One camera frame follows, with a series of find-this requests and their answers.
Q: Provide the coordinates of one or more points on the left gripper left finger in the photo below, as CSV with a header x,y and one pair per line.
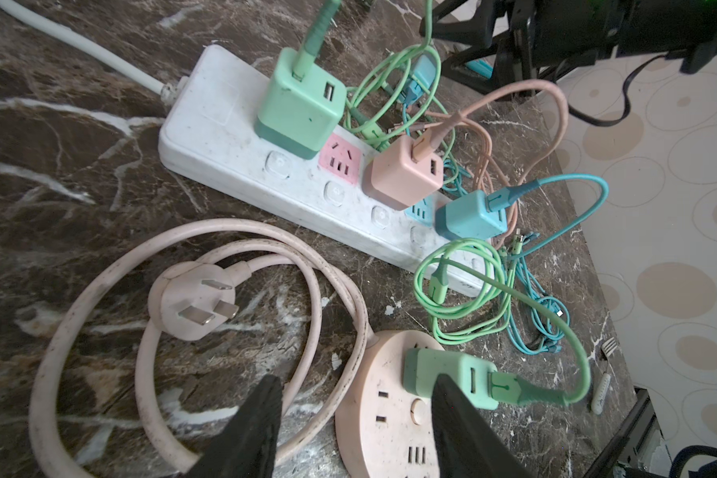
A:
x,y
247,446

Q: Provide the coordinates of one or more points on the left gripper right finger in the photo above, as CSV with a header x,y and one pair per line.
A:
x,y
465,444

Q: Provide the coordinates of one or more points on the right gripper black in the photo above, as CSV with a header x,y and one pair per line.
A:
x,y
533,35

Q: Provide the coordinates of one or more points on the green charger plug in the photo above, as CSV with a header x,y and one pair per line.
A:
x,y
478,379
300,115

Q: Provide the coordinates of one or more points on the teal charger plug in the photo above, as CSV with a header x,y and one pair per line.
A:
x,y
419,80
469,217

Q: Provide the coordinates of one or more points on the pink charger plug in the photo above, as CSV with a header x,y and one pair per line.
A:
x,y
404,174

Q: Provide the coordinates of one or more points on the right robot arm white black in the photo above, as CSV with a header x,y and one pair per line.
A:
x,y
673,30

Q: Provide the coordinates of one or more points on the pink round socket hub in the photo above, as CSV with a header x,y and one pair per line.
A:
x,y
383,430

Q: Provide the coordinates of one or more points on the white colourful power strip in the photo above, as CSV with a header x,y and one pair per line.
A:
x,y
208,137

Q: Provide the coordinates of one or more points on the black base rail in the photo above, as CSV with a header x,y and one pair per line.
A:
x,y
638,450

